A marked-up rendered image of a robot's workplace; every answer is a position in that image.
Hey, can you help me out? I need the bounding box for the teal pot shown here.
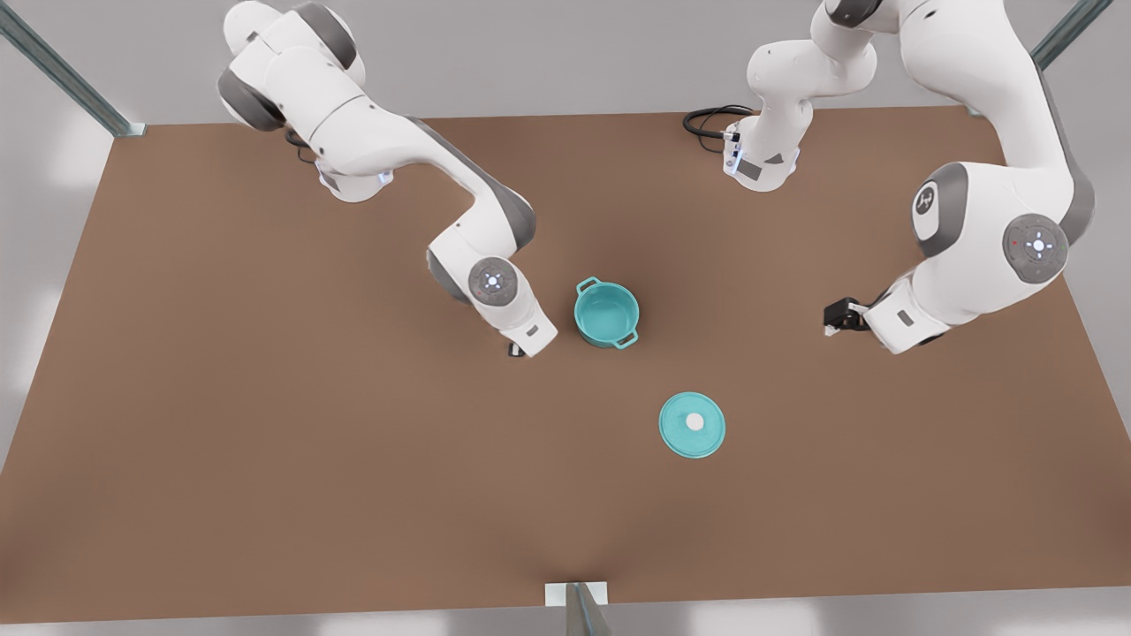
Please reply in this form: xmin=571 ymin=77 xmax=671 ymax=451
xmin=574 ymin=276 xmax=641 ymax=351

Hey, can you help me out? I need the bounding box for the teal pot lid white knob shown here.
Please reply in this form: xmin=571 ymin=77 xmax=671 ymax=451
xmin=658 ymin=392 xmax=727 ymax=459

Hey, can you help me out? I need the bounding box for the silver frame post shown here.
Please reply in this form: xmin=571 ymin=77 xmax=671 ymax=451
xmin=0 ymin=4 xmax=147 ymax=138
xmin=544 ymin=581 xmax=612 ymax=636
xmin=1029 ymin=0 xmax=1114 ymax=72

